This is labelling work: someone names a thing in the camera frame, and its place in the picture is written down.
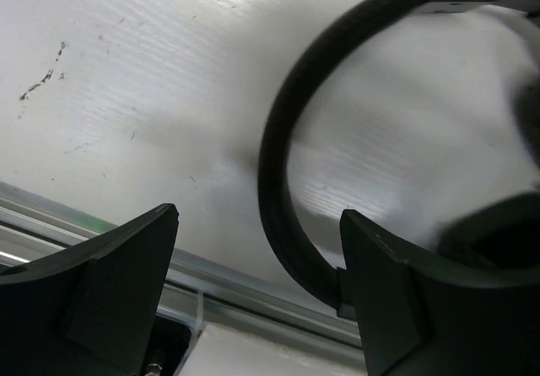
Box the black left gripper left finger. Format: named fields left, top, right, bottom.
left=1, top=203, right=179, bottom=375

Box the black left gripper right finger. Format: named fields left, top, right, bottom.
left=339, top=210, right=539, bottom=375

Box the large black gaming headset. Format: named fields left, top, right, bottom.
left=257, top=0, right=539, bottom=320

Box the aluminium front table rail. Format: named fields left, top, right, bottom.
left=1, top=183, right=360, bottom=348

